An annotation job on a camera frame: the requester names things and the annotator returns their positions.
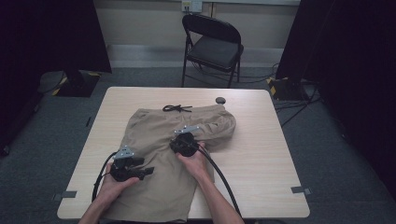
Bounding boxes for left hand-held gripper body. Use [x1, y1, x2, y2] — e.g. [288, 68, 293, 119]
[109, 145, 146, 183]

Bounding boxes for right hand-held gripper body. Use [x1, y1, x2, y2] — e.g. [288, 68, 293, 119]
[169, 124, 202, 158]

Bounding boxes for khaki shorts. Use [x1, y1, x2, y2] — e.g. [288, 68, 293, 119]
[102, 104, 237, 223]

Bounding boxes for person's left hand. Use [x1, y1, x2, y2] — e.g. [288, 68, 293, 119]
[100, 161, 141, 204]

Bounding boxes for person's right hand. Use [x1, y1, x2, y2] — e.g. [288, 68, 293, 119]
[175, 141, 213, 182]

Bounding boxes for grey tape strip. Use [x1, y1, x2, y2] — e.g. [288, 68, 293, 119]
[51, 190, 78, 202]
[290, 186, 312, 196]

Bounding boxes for black folding chair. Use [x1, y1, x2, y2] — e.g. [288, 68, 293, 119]
[181, 13, 245, 89]

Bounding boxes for black stand base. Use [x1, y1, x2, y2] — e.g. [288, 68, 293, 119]
[36, 69, 103, 98]

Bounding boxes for yellow-black striped stand base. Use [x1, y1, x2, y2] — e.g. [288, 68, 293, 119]
[265, 76, 310, 102]

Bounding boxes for black curtain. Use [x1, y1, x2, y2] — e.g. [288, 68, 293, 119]
[275, 0, 396, 202]
[0, 0, 113, 157]

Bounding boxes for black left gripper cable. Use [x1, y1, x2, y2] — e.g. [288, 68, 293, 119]
[91, 150, 121, 203]

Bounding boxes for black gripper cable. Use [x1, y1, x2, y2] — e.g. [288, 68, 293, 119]
[185, 138, 243, 218]
[91, 150, 121, 203]

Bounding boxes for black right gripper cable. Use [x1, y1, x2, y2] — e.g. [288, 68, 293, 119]
[185, 138, 243, 218]

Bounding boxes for black floor cables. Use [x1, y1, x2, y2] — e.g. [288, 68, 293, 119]
[273, 63, 322, 128]

